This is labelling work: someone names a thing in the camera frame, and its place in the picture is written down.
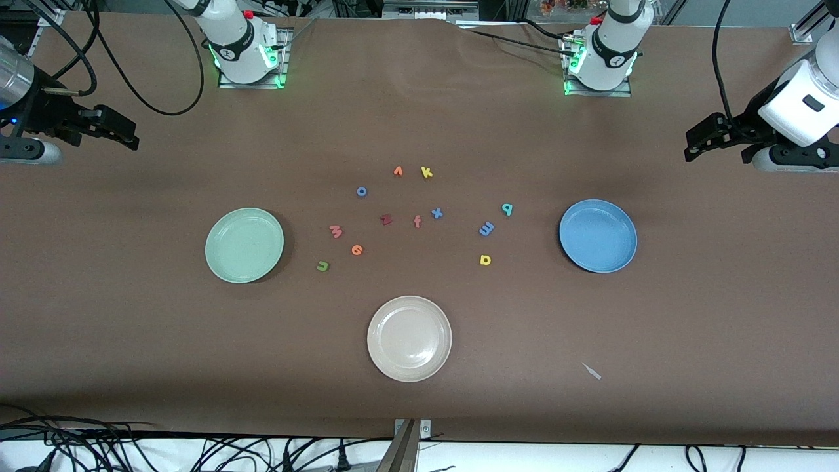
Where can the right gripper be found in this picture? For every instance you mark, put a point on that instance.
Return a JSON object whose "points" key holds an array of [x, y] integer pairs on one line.
{"points": [[40, 109]]}

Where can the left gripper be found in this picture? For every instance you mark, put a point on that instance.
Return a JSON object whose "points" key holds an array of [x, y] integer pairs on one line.
{"points": [[749, 120]]}

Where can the blue foam letter E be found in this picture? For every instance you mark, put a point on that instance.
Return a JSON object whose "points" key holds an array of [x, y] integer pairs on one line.
{"points": [[486, 229]]}

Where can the pink foam letter w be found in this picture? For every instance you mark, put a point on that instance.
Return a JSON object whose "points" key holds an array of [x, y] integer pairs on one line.
{"points": [[335, 231]]}

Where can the blue plate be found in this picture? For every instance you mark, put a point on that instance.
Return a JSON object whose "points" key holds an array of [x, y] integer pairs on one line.
{"points": [[598, 236]]}

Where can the green plate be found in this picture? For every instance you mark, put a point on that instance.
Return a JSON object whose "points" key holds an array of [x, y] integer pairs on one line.
{"points": [[244, 246]]}

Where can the colourful small objects pile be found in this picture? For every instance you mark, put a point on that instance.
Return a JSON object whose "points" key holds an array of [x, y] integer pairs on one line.
{"points": [[564, 6]]}

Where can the small white paper scrap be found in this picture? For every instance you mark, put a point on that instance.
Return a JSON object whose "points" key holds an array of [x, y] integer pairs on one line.
{"points": [[592, 372]]}

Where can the grey metal box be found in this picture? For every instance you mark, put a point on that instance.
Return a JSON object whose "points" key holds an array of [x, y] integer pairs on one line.
{"points": [[429, 10]]}

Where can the beige plate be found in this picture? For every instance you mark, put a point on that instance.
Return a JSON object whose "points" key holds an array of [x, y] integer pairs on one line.
{"points": [[409, 339]]}

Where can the dark grey metal bar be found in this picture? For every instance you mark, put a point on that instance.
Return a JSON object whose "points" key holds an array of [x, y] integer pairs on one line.
{"points": [[400, 455]]}

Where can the aluminium frame profile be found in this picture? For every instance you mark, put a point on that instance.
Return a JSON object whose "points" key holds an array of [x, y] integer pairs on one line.
{"points": [[803, 31], [49, 16]]}

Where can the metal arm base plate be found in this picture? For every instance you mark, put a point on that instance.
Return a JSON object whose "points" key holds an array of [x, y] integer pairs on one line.
{"points": [[596, 94], [249, 86]]}

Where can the small metal table bracket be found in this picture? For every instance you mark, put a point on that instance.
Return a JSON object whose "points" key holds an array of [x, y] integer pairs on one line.
{"points": [[426, 429]]}

